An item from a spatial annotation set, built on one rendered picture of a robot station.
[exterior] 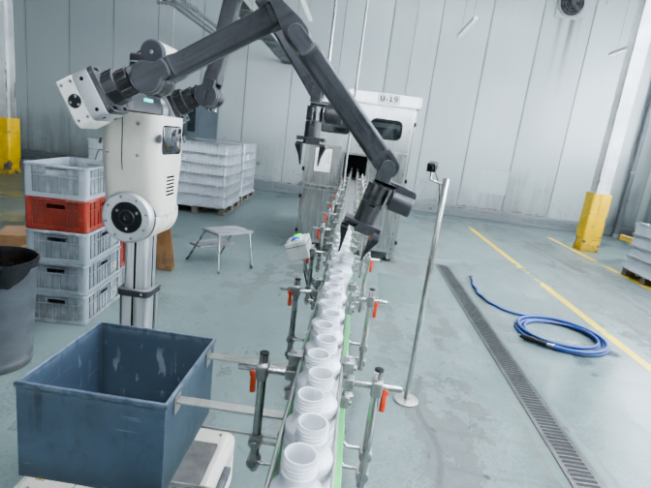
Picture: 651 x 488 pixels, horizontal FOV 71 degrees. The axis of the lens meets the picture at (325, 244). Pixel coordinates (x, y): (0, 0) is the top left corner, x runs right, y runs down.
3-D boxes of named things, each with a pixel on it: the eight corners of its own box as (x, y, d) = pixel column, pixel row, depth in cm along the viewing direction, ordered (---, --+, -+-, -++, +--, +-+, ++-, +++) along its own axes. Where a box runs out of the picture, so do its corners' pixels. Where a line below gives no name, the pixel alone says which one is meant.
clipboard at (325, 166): (330, 173, 581) (333, 147, 573) (312, 170, 582) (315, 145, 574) (330, 172, 584) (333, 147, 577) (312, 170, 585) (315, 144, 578)
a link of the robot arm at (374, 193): (370, 175, 120) (371, 177, 114) (394, 186, 120) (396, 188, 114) (360, 199, 121) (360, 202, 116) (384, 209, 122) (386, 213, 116)
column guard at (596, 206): (600, 254, 859) (615, 196, 834) (578, 251, 861) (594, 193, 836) (590, 249, 897) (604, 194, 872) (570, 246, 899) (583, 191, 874)
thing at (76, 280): (85, 297, 314) (85, 266, 309) (24, 290, 312) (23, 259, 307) (121, 271, 374) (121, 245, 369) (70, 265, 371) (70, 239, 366)
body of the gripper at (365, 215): (379, 237, 117) (390, 211, 115) (343, 223, 117) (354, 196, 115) (378, 232, 123) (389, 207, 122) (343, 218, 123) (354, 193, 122)
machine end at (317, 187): (395, 263, 599) (422, 98, 552) (291, 249, 605) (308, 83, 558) (387, 238, 755) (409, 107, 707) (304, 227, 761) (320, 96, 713)
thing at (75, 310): (85, 326, 319) (85, 297, 314) (25, 320, 317) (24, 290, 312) (121, 296, 379) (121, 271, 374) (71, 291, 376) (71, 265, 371)
